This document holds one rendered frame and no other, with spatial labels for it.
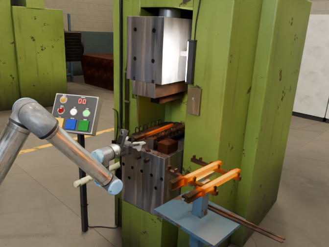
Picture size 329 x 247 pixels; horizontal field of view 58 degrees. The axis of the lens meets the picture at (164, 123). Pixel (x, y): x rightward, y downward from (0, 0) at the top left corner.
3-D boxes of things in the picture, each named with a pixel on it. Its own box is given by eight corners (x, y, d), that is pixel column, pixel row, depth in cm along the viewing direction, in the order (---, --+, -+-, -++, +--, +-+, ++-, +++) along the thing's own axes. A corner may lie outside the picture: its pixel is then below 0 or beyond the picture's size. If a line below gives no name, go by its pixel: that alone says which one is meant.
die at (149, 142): (152, 150, 201) (153, 138, 198) (130, 142, 212) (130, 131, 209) (186, 135, 233) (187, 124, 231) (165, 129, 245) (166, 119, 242)
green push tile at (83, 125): (87, 131, 212) (88, 120, 214) (77, 130, 214) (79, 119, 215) (88, 131, 214) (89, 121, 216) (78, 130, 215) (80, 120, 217)
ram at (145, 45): (173, 86, 180) (176, 16, 168) (126, 78, 201) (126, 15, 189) (206, 79, 212) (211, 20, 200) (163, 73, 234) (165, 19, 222)
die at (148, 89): (154, 98, 190) (155, 84, 187) (131, 93, 201) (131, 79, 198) (189, 89, 223) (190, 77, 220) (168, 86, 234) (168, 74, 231)
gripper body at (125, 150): (124, 150, 195) (111, 156, 185) (124, 138, 192) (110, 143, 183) (133, 154, 190) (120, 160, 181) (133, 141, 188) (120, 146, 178)
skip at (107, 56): (117, 92, 809) (117, 60, 784) (80, 82, 933) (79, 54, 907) (150, 87, 893) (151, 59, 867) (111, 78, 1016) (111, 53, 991)
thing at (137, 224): (159, 274, 216) (162, 219, 202) (121, 251, 237) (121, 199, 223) (198, 235, 259) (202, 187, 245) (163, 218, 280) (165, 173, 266)
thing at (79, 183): (77, 189, 210) (77, 182, 208) (72, 186, 213) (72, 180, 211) (121, 168, 244) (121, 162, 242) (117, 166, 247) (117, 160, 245)
